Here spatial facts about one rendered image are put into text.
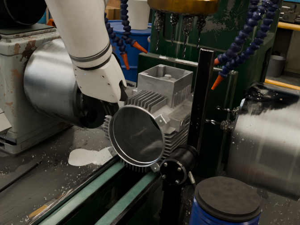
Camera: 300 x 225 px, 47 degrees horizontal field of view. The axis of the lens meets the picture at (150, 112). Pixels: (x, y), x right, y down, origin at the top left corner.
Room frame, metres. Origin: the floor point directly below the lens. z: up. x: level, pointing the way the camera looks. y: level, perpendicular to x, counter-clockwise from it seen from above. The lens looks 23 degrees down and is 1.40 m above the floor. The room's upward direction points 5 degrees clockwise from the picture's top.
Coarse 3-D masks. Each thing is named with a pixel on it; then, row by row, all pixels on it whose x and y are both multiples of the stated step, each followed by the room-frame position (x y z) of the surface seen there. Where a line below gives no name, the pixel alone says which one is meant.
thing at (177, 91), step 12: (144, 72) 0.84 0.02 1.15; (156, 72) 0.91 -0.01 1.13; (168, 72) 0.92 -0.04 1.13; (180, 72) 0.90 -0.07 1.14; (192, 72) 0.88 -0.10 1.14; (144, 84) 0.82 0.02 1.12; (156, 84) 0.80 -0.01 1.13; (168, 84) 0.79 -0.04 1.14; (180, 84) 0.82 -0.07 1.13; (168, 96) 0.79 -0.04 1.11; (180, 96) 0.82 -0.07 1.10
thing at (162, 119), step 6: (192, 96) 0.86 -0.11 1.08; (120, 102) 0.77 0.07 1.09; (162, 114) 0.71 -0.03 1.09; (156, 120) 0.71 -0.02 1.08; (162, 120) 0.70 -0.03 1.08; (168, 120) 0.71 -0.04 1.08; (108, 150) 0.77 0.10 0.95; (114, 150) 0.76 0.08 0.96; (156, 162) 0.70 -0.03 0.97; (156, 168) 0.71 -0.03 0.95
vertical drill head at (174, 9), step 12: (156, 0) 0.85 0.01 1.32; (168, 0) 0.83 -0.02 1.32; (180, 0) 0.82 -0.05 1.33; (192, 0) 0.82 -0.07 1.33; (204, 0) 0.83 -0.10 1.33; (216, 0) 0.86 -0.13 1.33; (156, 12) 0.87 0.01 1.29; (168, 12) 0.84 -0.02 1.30; (180, 12) 0.82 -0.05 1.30; (192, 12) 0.82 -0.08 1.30; (204, 12) 0.84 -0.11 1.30; (156, 24) 0.87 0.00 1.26; (204, 24) 0.93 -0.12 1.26; (156, 48) 0.88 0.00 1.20
